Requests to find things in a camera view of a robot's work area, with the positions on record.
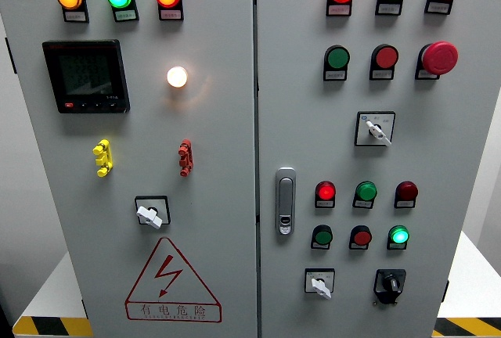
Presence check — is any black meter display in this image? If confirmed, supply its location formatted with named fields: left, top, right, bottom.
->
left=41, top=38, right=132, bottom=114

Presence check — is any silver door lock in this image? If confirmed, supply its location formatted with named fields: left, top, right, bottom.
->
left=275, top=166, right=297, bottom=236

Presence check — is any small red indicator lamp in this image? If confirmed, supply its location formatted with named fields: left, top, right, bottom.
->
left=395, top=180, right=420, bottom=202
left=315, top=180, right=337, bottom=202

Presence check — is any grey door with display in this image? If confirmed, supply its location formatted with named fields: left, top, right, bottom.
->
left=0, top=0, right=258, bottom=338

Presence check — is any small red handle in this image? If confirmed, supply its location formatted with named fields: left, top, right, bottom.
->
left=178, top=138, right=194, bottom=178

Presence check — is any white-handled switch, blue mark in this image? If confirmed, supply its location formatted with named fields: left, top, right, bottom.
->
left=354, top=110, right=396, bottom=147

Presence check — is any red warning triangle sticker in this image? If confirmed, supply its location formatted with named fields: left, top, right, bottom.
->
left=124, top=236, right=223, bottom=324

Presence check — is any small green push button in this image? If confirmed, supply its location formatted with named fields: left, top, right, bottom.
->
left=312, top=224, right=334, bottom=247

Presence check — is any small green indicator lamp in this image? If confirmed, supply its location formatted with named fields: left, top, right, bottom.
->
left=387, top=225, right=410, bottom=245
left=355, top=181, right=378, bottom=202

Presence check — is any small red push button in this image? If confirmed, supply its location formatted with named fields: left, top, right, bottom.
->
left=350, top=225, right=373, bottom=247

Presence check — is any black yellow striped tape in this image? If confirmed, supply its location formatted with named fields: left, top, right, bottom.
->
left=12, top=316, right=94, bottom=338
left=431, top=317, right=501, bottom=338

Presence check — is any grey door with lock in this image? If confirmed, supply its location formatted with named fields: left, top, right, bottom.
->
left=255, top=0, right=501, bottom=338

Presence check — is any large green push button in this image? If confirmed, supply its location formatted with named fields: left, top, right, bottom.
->
left=324, top=44, right=351, bottom=70

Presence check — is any small yellow handle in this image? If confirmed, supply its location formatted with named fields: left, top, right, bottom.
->
left=92, top=138, right=114, bottom=178

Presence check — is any black knob turn switch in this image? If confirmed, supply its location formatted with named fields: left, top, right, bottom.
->
left=373, top=268, right=408, bottom=307

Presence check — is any large red stop button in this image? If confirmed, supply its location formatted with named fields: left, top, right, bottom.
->
left=417, top=41, right=460, bottom=76

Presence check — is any small white-handled turn switch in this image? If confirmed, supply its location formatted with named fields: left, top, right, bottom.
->
left=304, top=268, right=337, bottom=300

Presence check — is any large red push button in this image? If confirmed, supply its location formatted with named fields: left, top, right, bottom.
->
left=371, top=43, right=400, bottom=70

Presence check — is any white round lamp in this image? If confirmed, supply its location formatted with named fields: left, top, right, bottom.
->
left=166, top=65, right=189, bottom=88

